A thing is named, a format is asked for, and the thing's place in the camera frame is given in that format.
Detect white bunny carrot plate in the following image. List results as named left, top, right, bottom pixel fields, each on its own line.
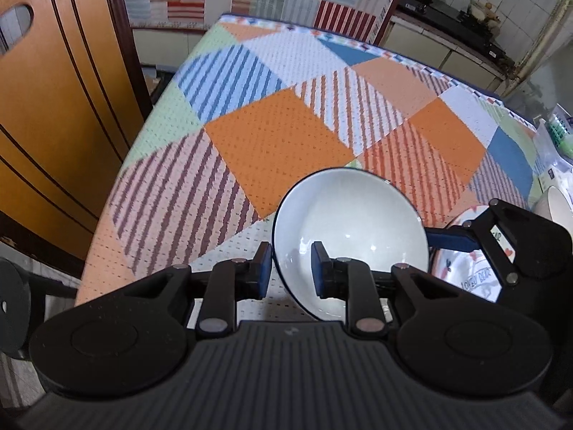
left=430, top=205, right=516, bottom=302

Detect white black-rimmed bowl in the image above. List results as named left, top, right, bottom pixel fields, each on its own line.
left=272, top=167, right=429, bottom=320

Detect white ribbed bowl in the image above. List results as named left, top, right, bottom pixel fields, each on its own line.
left=532, top=186, right=573, bottom=232

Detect clear basket green items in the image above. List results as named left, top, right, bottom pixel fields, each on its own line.
left=545, top=104, right=573, bottom=159

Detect colourful patchwork tablecloth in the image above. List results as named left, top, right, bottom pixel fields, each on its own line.
left=77, top=16, right=542, bottom=304

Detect black gas stove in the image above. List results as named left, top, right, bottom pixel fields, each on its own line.
left=396, top=0, right=515, bottom=73

